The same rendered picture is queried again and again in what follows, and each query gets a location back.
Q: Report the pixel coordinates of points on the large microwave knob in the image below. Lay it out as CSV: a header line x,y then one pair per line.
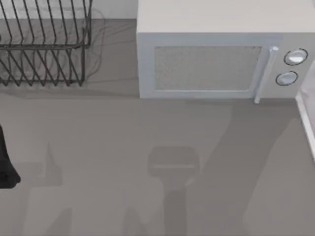
x,y
295,56

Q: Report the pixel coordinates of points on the pale microwave oven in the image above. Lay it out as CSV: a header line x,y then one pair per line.
x,y
197,19

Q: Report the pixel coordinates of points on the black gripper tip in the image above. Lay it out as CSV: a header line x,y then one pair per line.
x,y
5,169

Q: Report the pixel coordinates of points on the microwave door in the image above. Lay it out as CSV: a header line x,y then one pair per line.
x,y
206,67

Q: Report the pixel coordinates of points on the small microwave knob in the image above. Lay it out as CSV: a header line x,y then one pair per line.
x,y
286,78

